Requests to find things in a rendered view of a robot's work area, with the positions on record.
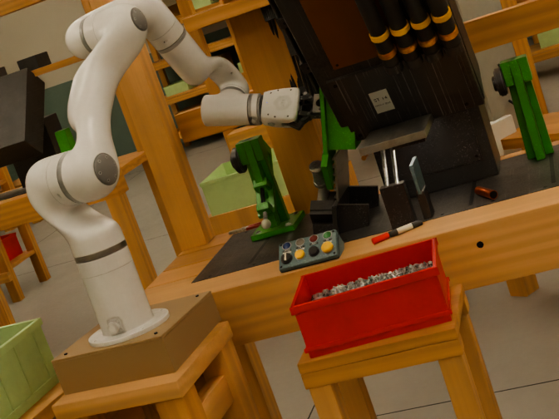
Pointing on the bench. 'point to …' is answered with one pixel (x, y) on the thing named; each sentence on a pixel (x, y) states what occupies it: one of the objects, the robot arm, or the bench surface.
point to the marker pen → (396, 231)
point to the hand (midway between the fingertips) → (319, 107)
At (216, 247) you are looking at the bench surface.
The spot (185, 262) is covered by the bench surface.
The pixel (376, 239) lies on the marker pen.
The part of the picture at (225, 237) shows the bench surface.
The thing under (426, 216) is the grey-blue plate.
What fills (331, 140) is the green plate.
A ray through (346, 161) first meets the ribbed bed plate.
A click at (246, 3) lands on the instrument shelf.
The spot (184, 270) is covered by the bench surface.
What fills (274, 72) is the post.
